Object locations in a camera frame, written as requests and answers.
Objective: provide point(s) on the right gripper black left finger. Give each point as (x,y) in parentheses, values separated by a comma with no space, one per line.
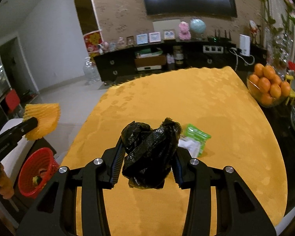
(54,210)

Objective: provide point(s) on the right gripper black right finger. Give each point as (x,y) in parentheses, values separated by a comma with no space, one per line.
(238,210)

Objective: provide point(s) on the black plastic bag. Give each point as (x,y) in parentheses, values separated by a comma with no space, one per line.
(149,153)

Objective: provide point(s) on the person's left hand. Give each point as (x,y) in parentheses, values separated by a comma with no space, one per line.
(6,186)

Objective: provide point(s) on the red mesh waste basket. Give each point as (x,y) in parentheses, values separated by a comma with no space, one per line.
(37,170)

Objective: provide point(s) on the red chair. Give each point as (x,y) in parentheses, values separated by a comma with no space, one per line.
(12,100)

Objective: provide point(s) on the yellow tablecloth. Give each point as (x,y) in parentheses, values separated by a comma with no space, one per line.
(215,101)

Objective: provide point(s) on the clear large water bottle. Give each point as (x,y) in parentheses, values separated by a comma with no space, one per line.
(91,72)

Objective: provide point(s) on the glass bowl of oranges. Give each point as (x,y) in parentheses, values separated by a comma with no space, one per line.
(267,87)

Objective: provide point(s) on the black TV cabinet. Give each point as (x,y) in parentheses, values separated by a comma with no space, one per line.
(166,56)

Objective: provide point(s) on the red festive poster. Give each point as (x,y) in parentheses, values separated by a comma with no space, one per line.
(92,40)

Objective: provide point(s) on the white air purifier device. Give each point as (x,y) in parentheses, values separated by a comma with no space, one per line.
(244,45)

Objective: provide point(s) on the black wifi router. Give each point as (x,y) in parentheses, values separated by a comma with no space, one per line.
(217,37)

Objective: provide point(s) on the glass vase with flowers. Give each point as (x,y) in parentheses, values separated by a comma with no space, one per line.
(280,42)

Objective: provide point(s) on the pink plush toy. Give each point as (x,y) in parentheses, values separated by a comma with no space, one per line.
(184,33)

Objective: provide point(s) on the light blue globe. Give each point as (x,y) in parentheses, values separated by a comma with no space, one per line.
(197,28)

